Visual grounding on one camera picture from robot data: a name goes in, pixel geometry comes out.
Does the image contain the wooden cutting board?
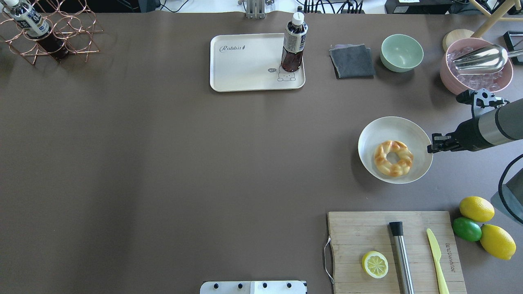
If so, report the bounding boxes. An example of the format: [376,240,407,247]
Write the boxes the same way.
[328,212,467,294]

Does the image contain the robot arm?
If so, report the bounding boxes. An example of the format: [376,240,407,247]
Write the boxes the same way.
[427,99,523,153]

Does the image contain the pink ice bowl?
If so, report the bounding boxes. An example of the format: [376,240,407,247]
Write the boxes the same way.
[440,38,513,95]

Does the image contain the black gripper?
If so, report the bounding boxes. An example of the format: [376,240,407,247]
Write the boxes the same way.
[427,133,460,153]

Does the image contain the green lime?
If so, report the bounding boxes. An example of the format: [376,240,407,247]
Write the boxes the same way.
[452,216,482,242]

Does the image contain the wooden stand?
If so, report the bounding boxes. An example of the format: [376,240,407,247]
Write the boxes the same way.
[469,0,523,38]

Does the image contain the green ceramic bowl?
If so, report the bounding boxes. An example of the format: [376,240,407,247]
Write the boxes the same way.
[380,34,425,73]

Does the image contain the dark tea bottle on tray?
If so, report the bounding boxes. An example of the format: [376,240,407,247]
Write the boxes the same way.
[281,12,308,72]

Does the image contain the tea bottle in rack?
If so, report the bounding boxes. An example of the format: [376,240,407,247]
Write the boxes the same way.
[2,0,69,60]

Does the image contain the yellow plastic knife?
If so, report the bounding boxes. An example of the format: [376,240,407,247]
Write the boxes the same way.
[426,228,450,294]

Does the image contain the copper wire bottle rack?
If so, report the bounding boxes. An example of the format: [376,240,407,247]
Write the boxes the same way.
[1,0,104,65]

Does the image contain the glazed braided donut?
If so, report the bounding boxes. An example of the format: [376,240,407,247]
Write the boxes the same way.
[373,140,413,177]

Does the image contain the half lemon slice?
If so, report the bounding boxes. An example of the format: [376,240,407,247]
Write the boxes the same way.
[361,251,389,279]

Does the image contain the yellow lemon upper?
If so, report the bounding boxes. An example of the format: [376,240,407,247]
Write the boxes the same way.
[459,196,495,222]

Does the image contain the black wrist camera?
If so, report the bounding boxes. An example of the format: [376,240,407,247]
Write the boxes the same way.
[456,89,510,118]

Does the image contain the yellow lemon near edge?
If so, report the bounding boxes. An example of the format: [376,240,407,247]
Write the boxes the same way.
[480,224,517,260]

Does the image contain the steel muddler black tip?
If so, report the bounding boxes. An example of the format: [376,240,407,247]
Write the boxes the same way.
[389,221,415,294]

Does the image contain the grey folded cloth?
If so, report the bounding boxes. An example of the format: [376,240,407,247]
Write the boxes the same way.
[329,44,375,79]

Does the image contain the metal ice scoop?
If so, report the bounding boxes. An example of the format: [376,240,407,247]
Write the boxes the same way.
[453,45,523,75]

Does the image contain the cream rabbit tray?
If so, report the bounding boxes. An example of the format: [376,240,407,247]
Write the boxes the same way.
[210,33,306,92]

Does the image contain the round wooden coaster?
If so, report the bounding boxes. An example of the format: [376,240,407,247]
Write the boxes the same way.
[442,29,484,52]

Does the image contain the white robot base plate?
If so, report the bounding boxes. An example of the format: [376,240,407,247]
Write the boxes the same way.
[200,280,308,294]

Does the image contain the white plate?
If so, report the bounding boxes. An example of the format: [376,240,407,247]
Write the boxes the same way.
[358,116,433,184]

